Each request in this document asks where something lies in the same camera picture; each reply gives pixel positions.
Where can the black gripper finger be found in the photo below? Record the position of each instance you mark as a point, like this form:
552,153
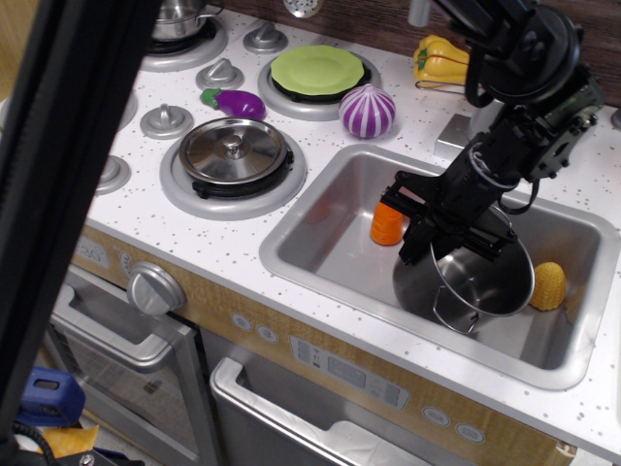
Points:
420,235

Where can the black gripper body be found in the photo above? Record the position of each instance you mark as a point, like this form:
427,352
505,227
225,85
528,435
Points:
458,201

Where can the steel pot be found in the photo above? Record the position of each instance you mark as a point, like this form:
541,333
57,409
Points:
181,19
464,291

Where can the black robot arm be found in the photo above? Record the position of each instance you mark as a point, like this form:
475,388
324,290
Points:
526,56

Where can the silver sink basin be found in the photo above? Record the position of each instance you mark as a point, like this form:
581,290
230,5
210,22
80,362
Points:
324,244

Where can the steel pot lid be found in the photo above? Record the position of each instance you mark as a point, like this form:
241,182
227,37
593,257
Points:
232,150

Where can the orange toy carrot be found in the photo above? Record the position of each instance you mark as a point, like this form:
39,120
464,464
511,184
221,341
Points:
387,225

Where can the silver faucet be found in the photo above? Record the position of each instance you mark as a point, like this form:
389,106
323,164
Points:
460,129

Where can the yellow toy corn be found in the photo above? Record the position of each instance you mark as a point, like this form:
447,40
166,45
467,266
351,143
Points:
550,287

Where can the purple striped toy onion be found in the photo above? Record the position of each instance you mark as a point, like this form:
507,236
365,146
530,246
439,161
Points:
367,112

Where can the yellow toy bell pepper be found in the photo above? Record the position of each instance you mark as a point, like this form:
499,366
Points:
437,61

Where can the back right stove burner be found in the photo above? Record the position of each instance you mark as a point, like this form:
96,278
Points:
314,108

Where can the stove burner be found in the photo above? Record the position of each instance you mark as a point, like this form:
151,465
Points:
204,51
177,187
314,108

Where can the green plastic plate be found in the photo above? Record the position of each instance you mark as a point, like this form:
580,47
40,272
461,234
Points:
317,70

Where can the purple toy eggplant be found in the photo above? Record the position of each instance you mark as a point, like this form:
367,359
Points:
234,103

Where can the silver stove knob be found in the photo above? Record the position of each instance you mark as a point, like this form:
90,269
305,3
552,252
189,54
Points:
166,122
115,175
222,74
266,39

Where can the front right stove burner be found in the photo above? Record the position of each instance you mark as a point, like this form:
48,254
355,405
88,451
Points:
177,187

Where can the perforated steel ladle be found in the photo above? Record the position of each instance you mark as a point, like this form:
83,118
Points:
303,8

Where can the silver oven dial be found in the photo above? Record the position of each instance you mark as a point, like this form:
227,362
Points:
152,291

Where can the back left stove burner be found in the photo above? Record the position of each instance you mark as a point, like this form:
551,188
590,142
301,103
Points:
204,51

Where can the front left coil burner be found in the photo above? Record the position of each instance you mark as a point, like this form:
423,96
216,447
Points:
130,110

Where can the blue clamp tool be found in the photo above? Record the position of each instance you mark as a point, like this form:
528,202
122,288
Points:
51,398

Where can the yellow cloth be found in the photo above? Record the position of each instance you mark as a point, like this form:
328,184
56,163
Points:
64,441

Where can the dishwasher door with handle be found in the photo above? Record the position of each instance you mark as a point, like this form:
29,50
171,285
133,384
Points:
269,416

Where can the oven door with handle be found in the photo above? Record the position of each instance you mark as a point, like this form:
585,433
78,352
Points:
142,375

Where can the black foreground frame bar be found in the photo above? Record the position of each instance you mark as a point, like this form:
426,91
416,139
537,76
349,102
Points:
77,72

